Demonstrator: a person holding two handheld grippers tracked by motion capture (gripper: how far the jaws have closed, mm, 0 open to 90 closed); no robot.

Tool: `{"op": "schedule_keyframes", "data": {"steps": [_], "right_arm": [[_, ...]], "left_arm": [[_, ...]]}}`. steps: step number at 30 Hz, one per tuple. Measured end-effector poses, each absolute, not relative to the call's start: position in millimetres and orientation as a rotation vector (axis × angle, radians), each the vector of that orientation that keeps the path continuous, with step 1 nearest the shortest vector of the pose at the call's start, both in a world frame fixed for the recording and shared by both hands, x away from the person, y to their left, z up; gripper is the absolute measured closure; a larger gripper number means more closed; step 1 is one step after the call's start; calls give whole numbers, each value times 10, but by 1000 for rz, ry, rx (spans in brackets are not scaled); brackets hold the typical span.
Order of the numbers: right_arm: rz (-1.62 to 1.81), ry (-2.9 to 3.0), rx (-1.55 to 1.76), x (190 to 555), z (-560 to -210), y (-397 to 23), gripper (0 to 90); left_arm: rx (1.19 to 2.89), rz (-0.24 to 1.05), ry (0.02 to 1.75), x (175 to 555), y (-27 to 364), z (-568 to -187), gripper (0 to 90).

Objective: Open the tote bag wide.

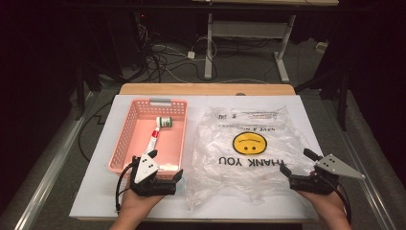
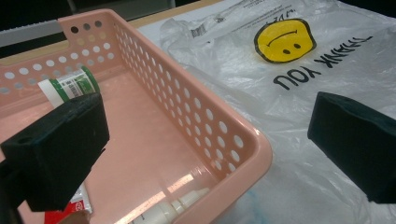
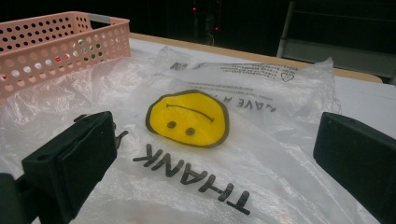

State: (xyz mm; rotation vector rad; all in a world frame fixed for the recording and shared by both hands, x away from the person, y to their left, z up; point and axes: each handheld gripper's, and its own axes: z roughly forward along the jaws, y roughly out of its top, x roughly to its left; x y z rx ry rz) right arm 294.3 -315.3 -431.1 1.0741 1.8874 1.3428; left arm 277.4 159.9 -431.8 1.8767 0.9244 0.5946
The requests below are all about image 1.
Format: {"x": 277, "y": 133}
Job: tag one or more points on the white tube with red cap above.
{"x": 153, "y": 137}

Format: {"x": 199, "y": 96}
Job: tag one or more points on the person's right hand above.
{"x": 328, "y": 204}

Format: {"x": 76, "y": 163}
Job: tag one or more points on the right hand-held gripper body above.
{"x": 332, "y": 166}

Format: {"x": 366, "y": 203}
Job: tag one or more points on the clear plastic bag yellow smiley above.
{"x": 255, "y": 172}

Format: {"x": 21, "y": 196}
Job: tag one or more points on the black stand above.
{"x": 341, "y": 96}
{"x": 81, "y": 92}

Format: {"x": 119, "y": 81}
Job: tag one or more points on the clear plastic lid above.
{"x": 181, "y": 187}

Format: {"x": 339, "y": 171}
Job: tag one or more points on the small white jar green lid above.
{"x": 164, "y": 121}

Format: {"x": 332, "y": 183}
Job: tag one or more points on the white board sheet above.
{"x": 92, "y": 191}

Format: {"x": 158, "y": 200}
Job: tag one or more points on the small white power adapter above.
{"x": 191, "y": 54}

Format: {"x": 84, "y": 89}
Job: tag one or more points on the person's left hand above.
{"x": 134, "y": 204}

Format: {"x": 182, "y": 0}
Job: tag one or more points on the white power strip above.
{"x": 321, "y": 47}

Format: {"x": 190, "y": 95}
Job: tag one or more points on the pink plastic basket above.
{"x": 169, "y": 143}

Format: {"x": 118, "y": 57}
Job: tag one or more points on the metal floor rail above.
{"x": 367, "y": 179}
{"x": 48, "y": 179}

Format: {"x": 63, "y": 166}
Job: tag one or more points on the white metal desk frame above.
{"x": 209, "y": 48}

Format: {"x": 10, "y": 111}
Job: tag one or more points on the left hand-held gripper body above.
{"x": 145, "y": 169}

